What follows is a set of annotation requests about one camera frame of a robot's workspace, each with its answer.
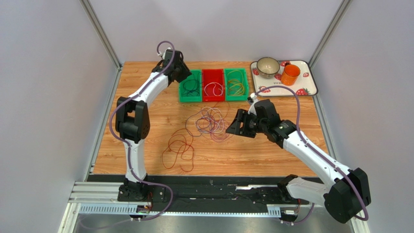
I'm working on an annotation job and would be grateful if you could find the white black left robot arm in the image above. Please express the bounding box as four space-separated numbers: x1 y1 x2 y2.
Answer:
110 49 192 201

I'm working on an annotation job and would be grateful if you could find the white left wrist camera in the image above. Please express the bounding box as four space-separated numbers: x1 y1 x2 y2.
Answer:
161 47 173 60

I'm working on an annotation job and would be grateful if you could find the right green plastic bin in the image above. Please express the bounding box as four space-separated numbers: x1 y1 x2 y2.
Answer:
224 68 249 101

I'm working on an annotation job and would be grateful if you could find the beige ceramic bowl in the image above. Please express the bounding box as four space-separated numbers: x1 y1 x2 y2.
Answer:
257 57 280 79

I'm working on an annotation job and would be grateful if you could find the left green plastic bin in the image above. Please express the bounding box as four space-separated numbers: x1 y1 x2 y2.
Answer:
178 69 202 103

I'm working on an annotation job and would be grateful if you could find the aluminium frame rail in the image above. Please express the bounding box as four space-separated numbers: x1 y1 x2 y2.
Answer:
58 181 363 233

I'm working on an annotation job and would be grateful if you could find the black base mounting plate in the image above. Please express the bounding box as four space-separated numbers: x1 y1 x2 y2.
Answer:
87 175 309 214

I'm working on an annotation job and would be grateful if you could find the right aluminium corner post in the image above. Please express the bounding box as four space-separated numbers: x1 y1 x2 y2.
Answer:
309 0 353 68

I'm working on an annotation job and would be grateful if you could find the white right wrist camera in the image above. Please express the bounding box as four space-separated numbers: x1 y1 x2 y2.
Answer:
247 93 259 116

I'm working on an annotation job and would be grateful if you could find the white wire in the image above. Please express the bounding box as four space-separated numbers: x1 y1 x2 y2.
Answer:
204 81 224 98

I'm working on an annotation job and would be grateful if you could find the strawberry pattern tray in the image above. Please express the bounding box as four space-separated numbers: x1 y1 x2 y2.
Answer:
250 60 318 96

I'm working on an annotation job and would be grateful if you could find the blue wire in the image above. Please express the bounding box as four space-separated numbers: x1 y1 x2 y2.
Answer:
181 72 202 98

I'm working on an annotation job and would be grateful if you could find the red plastic bin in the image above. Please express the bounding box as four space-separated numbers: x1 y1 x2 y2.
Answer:
201 69 225 102

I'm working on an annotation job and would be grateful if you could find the pink wire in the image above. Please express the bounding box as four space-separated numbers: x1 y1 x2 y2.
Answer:
186 101 235 143

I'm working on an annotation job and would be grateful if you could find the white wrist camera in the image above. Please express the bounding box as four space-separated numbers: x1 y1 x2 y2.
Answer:
247 93 259 116
161 47 173 60

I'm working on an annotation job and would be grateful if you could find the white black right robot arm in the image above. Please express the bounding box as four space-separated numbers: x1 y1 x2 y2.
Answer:
226 100 371 223

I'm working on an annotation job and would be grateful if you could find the green plastic bin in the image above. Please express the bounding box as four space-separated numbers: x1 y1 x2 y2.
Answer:
224 68 249 101
178 69 202 103

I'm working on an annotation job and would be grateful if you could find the left aluminium corner post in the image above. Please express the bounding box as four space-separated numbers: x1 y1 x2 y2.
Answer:
80 0 122 70

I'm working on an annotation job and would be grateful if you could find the orange plastic cup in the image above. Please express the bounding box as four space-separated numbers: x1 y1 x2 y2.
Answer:
281 64 301 86

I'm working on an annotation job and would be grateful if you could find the aluminium corner post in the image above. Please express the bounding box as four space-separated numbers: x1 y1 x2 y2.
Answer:
80 0 122 70
309 0 353 68

